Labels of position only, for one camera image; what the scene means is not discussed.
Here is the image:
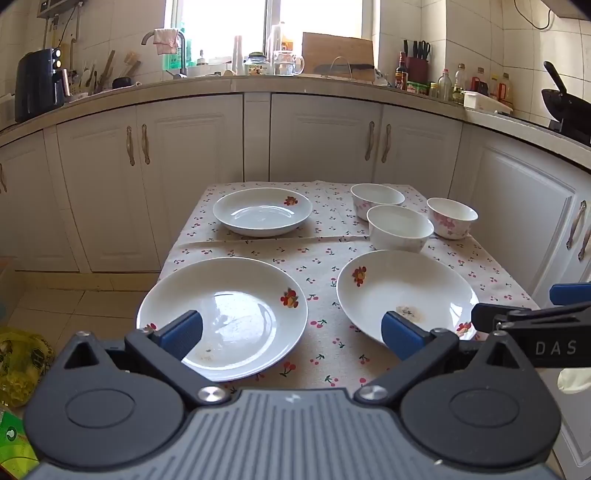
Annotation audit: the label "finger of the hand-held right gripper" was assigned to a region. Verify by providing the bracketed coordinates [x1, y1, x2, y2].
[549, 282, 591, 306]
[471, 300, 591, 332]

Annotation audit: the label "black air fryer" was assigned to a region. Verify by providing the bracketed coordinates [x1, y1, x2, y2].
[15, 48, 66, 123]

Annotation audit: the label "white bowl pink flowers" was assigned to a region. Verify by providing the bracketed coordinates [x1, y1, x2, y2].
[426, 197, 479, 240]
[366, 204, 435, 254]
[350, 183, 406, 221]

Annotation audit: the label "range hood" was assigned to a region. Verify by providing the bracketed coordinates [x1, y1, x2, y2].
[540, 0, 591, 20]

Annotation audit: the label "cherry print tablecloth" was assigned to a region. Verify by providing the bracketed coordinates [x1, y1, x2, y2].
[157, 180, 541, 393]

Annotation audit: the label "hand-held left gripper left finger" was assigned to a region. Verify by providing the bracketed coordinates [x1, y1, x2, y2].
[54, 310, 232, 409]

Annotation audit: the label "white floral plate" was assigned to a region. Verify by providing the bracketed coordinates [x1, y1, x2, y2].
[212, 187, 313, 237]
[336, 250, 481, 349]
[136, 257, 309, 383]

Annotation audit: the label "pink dish cloth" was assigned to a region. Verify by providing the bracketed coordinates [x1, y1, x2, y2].
[153, 28, 182, 55]

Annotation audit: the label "black cleaver knife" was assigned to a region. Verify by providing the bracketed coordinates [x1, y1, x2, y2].
[318, 64, 376, 77]

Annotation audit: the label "green packet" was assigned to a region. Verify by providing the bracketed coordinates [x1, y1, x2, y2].
[0, 408, 40, 476]

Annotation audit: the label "black stove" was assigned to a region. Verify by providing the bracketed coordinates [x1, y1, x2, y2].
[549, 117, 591, 146]

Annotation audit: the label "green dish soap bottle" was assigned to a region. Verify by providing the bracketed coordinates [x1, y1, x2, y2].
[161, 44, 183, 70]

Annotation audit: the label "dark red knife block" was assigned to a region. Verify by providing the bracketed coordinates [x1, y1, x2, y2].
[403, 39, 431, 84]

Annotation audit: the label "person's right hand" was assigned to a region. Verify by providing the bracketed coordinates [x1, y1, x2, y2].
[556, 368, 591, 396]

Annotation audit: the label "kitchen window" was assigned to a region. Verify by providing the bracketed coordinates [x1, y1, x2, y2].
[166, 0, 379, 61]

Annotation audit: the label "metal kitchen faucet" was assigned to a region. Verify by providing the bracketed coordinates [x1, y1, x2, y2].
[141, 28, 188, 77]

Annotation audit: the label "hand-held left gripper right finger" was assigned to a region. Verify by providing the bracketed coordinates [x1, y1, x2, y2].
[353, 311, 532, 408]

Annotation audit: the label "dark soy sauce bottle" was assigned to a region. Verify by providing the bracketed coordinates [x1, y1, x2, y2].
[395, 52, 410, 90]

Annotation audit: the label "black wok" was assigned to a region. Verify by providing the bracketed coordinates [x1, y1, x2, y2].
[541, 61, 591, 121]

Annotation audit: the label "glass pitcher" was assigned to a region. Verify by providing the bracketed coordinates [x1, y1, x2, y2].
[273, 50, 305, 76]

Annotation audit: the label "wooden cutting board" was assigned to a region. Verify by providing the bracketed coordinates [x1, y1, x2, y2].
[301, 32, 375, 75]

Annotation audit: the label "yellow plastic bag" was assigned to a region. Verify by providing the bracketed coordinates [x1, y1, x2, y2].
[0, 327, 56, 408]

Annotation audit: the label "white plastic container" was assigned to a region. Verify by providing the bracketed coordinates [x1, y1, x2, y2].
[463, 90, 514, 115]

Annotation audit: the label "white cabinet door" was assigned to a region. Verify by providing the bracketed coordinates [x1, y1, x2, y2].
[374, 104, 463, 190]
[0, 131, 70, 273]
[450, 131, 580, 301]
[270, 93, 384, 183]
[56, 104, 141, 273]
[136, 93, 245, 273]

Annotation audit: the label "white wall appliance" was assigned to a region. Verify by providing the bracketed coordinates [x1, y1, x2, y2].
[37, 0, 86, 18]

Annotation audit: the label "beige kitchen countertop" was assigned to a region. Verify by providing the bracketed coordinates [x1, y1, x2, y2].
[0, 74, 591, 148]

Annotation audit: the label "floral glass jar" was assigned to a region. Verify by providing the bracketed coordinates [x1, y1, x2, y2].
[244, 52, 270, 76]

